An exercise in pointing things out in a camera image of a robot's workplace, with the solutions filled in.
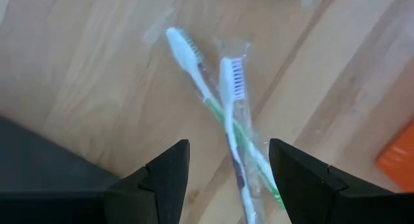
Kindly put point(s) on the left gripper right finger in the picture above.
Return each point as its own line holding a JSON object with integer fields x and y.
{"x": 297, "y": 178}

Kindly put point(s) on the orange flat lid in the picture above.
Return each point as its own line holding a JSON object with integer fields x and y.
{"x": 398, "y": 156}

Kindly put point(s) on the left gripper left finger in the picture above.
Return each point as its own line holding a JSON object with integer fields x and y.
{"x": 165, "y": 172}

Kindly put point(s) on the green toothbrush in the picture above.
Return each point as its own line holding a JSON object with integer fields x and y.
{"x": 186, "y": 55}

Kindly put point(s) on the grey toothbrush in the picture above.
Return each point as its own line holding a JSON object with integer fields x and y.
{"x": 228, "y": 88}

